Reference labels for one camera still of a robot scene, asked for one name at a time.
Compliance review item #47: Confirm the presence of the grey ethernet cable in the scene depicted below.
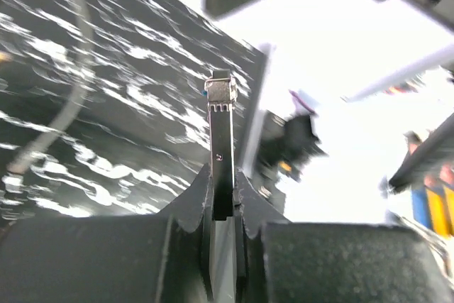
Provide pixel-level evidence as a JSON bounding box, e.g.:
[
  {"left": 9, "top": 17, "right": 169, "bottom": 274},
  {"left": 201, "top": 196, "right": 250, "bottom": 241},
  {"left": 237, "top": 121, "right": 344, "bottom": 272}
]
[{"left": 6, "top": 0, "right": 95, "bottom": 175}]

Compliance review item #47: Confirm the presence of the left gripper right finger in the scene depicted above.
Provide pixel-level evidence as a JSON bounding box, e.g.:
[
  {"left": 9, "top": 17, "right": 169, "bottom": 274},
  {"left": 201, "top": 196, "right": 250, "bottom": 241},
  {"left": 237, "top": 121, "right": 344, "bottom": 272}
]
[{"left": 236, "top": 174, "right": 453, "bottom": 302}]

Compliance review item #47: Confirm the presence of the black marble pattern mat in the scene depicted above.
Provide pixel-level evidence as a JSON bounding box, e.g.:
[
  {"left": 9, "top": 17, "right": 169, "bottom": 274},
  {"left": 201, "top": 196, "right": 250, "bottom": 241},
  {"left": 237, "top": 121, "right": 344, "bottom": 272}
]
[{"left": 1, "top": 0, "right": 266, "bottom": 221}]

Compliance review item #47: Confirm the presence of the silver transceiver module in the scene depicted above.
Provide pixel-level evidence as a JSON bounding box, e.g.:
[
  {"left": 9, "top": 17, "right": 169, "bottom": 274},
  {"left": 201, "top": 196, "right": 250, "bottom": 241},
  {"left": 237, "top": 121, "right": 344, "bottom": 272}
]
[{"left": 204, "top": 70, "right": 238, "bottom": 221}]

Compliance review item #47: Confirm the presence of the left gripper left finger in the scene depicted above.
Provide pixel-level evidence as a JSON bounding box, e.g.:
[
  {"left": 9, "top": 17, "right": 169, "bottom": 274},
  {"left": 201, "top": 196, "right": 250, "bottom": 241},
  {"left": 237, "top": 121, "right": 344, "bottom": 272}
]
[{"left": 1, "top": 166, "right": 213, "bottom": 302}]

